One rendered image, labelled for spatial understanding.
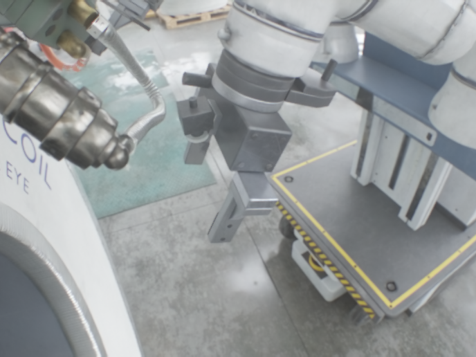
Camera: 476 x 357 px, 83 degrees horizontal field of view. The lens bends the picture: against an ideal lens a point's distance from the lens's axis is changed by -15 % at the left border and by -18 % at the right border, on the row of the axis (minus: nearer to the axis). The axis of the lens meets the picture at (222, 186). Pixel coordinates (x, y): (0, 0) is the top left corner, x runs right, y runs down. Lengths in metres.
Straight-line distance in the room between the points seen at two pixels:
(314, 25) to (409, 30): 0.09
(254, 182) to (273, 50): 0.12
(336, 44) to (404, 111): 0.28
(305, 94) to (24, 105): 0.24
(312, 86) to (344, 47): 0.61
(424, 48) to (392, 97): 0.44
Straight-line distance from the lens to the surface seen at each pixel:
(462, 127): 0.66
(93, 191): 1.92
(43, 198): 0.59
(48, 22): 0.32
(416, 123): 0.73
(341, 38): 0.92
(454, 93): 0.67
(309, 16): 0.27
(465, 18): 0.33
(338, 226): 1.09
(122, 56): 0.41
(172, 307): 1.30
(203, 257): 1.40
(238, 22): 0.28
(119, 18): 0.49
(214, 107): 0.32
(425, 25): 0.31
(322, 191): 1.19
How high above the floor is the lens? 1.14
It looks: 43 degrees down
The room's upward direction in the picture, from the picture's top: 8 degrees counter-clockwise
